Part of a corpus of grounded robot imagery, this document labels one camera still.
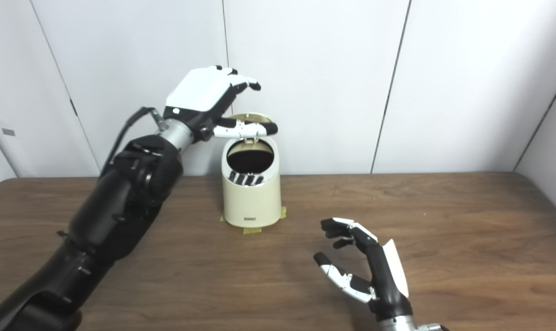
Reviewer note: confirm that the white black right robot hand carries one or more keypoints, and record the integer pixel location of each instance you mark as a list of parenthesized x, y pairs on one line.
[(383, 276)]

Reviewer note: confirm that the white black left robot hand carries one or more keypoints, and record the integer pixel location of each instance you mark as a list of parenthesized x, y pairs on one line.
[(199, 94)]

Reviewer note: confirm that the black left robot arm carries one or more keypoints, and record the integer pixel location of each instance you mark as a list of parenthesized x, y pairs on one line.
[(117, 207)]

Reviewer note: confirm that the cream-colored round bin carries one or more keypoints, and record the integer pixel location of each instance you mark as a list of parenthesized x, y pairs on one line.
[(252, 204)]

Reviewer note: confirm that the black wall panel hinge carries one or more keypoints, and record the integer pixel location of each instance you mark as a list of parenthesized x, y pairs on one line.
[(73, 107)]

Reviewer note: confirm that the small gray wall label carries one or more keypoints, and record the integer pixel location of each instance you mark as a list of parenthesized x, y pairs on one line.
[(8, 132)]

